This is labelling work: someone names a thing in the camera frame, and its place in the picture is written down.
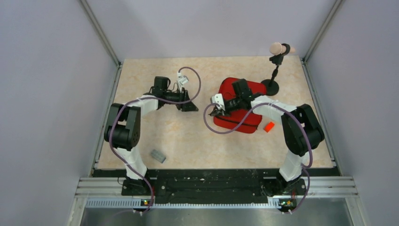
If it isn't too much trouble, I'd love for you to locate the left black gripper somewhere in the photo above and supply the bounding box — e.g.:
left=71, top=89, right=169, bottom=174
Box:
left=164, top=87, right=199, bottom=112

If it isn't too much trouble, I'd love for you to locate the red black medicine kit bag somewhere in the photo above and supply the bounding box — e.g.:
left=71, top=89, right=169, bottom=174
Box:
left=210, top=77, right=266, bottom=134

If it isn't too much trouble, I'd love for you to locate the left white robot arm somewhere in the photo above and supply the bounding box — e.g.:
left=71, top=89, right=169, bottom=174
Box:
left=104, top=73, right=199, bottom=195

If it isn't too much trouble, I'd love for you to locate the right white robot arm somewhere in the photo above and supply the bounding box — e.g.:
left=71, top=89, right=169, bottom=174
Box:
left=210, top=77, right=325, bottom=194

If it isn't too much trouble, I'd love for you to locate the orange red block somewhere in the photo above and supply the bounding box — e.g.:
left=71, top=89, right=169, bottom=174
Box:
left=263, top=121, right=275, bottom=133

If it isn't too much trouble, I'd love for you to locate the grey blue pill blister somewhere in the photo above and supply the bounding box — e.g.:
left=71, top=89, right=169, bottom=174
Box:
left=150, top=149, right=167, bottom=164

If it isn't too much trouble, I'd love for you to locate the black microphone stand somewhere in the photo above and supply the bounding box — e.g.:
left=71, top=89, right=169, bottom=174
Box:
left=261, top=42, right=296, bottom=96

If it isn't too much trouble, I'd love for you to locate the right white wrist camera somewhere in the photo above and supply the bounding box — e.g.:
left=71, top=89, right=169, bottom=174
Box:
left=210, top=93, right=225, bottom=111

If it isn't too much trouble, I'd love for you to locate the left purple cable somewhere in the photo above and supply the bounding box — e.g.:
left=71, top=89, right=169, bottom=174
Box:
left=107, top=66, right=202, bottom=214

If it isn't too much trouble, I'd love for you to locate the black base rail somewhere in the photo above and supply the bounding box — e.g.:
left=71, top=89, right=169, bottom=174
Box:
left=121, top=169, right=307, bottom=204

